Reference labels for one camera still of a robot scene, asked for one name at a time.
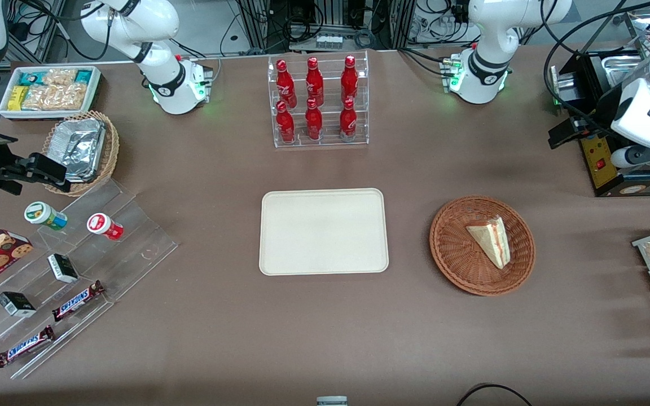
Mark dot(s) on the triangle sandwich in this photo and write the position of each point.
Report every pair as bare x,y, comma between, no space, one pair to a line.
488,239

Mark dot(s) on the cream plastic tray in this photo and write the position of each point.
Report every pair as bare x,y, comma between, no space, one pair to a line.
324,232

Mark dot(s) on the white plastic snack bin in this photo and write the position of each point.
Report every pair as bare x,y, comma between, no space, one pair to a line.
95,90

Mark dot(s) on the small black box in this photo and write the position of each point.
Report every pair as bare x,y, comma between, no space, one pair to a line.
16,304
63,268

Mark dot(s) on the teal snack packet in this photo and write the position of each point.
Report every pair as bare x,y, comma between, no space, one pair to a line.
83,76
33,78

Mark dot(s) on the yellow snack packet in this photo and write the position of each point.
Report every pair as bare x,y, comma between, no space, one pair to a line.
17,98

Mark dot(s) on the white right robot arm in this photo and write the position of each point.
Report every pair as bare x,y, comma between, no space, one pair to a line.
161,67

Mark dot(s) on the clear acrylic stepped stand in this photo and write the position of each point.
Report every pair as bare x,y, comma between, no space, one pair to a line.
133,242

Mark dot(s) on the black food warmer cabinet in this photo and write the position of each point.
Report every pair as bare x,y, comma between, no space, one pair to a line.
590,73

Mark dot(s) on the clear acrylic bottle rack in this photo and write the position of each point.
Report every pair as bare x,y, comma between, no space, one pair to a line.
330,98

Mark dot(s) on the small grey box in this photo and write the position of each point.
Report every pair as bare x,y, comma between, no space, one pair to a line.
332,401

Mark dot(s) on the Snickers chocolate bar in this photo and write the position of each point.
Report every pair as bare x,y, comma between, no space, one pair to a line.
25,346
77,301

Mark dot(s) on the large brown wicker basket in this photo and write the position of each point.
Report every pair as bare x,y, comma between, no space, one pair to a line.
460,259

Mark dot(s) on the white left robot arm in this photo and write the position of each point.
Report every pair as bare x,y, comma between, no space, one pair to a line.
488,67

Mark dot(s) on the aluminium foil container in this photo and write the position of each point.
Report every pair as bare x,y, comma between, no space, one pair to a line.
82,148

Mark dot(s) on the red soda bottle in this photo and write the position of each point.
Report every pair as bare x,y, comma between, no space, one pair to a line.
285,84
313,123
348,121
349,82
314,83
285,125

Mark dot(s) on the grey power strip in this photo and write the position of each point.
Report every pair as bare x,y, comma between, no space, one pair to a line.
329,42

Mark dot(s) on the red lidded cup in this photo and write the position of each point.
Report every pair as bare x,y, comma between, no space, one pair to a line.
102,225

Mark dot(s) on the small clear cracker bag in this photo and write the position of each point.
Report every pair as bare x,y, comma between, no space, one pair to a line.
60,76

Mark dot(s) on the large clear cracker bag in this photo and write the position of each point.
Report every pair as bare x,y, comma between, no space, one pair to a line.
57,97

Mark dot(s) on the green lidded cup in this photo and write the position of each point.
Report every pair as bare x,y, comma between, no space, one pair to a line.
43,214

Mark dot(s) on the small tan wicker basket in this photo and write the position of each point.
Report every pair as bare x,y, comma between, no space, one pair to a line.
112,152

